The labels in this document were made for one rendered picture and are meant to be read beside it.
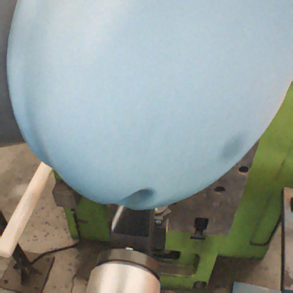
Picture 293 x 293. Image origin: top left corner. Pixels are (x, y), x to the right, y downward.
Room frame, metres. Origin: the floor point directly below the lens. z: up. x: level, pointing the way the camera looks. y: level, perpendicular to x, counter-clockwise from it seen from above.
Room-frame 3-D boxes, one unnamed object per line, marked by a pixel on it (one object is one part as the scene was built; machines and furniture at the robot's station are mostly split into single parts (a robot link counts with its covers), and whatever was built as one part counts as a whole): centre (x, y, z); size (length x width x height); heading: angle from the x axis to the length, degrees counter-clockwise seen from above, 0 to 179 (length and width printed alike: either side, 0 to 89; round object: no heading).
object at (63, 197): (0.80, 0.31, 0.36); 0.09 x 0.07 x 0.12; 81
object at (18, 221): (0.59, 0.33, 0.62); 0.44 x 0.05 x 0.05; 171
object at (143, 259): (0.21, 0.01, 0.98); 0.12 x 0.08 x 0.09; 171
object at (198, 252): (0.84, -0.12, 0.23); 0.55 x 0.37 x 0.47; 171
